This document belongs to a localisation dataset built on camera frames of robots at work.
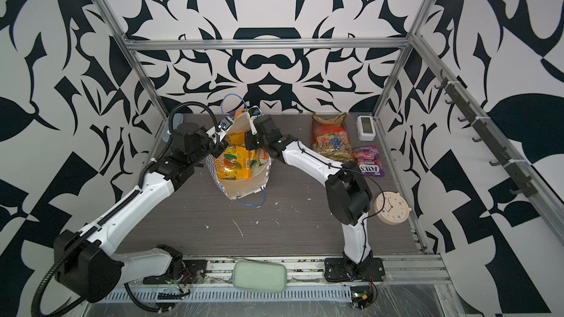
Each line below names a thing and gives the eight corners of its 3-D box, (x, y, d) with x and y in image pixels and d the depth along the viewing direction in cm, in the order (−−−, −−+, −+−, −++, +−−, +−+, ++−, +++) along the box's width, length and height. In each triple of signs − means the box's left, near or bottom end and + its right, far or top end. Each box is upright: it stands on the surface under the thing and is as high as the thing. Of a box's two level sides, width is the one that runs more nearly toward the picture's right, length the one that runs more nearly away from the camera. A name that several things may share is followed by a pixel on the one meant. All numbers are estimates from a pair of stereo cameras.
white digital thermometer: (359, 140, 112) (361, 134, 108) (356, 120, 120) (358, 114, 117) (373, 141, 111) (376, 135, 108) (369, 121, 120) (372, 115, 116)
